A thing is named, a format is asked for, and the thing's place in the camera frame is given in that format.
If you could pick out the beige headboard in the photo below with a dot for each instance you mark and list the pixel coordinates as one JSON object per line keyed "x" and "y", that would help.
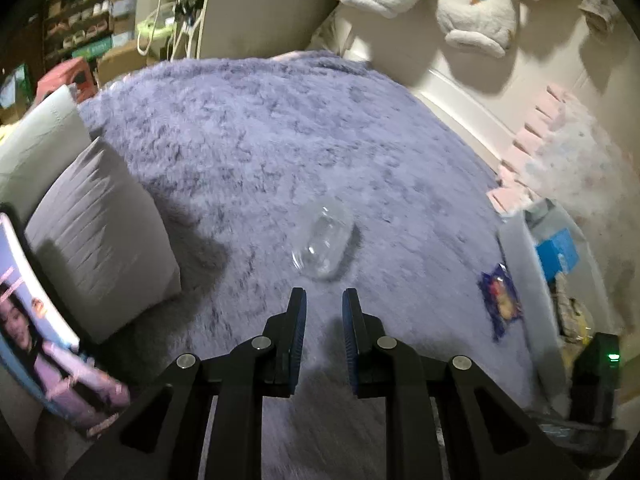
{"x": 260, "y": 10}

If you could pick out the white fabric storage bin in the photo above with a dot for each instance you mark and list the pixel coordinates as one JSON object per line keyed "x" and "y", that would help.
{"x": 525, "y": 270}

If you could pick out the green power strip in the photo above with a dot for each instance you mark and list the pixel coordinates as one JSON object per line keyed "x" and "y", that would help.
{"x": 155, "y": 30}

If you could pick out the plaid fabric pouch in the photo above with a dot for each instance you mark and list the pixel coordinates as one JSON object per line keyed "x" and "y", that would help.
{"x": 565, "y": 300}

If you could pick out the grey pleated pillow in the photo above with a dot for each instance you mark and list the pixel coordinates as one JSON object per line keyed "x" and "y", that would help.
{"x": 100, "y": 240}

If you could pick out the cream pillow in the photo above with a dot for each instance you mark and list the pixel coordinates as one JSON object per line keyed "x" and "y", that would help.
{"x": 40, "y": 135}

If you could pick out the floral quilt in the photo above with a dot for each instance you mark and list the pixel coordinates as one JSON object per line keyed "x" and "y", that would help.
{"x": 590, "y": 170}

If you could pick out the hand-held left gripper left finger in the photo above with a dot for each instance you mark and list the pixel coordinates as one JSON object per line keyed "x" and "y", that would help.
{"x": 299, "y": 330}

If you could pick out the pink stool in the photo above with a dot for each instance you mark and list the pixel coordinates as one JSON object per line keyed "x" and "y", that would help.
{"x": 60, "y": 77}

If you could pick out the pink foam mat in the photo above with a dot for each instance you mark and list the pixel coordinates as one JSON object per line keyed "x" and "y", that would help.
{"x": 545, "y": 115}

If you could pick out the purple fluffy rug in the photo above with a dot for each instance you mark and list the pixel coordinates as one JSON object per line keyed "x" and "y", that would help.
{"x": 250, "y": 135}

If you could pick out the clear plastic container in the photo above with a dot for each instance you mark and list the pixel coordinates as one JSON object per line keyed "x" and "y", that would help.
{"x": 325, "y": 240}

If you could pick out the wooden shelf with goods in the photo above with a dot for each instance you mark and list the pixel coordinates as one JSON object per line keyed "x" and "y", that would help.
{"x": 75, "y": 15}

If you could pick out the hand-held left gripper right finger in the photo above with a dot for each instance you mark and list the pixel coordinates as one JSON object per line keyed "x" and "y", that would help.
{"x": 350, "y": 335}

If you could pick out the blue cardboard box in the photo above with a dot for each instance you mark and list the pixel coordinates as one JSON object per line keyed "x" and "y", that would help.
{"x": 555, "y": 252}

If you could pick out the white plush toy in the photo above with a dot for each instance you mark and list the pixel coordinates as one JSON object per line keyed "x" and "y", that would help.
{"x": 475, "y": 5}

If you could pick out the blue striped snack packet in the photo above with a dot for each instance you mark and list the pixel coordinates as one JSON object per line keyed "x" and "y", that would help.
{"x": 500, "y": 305}

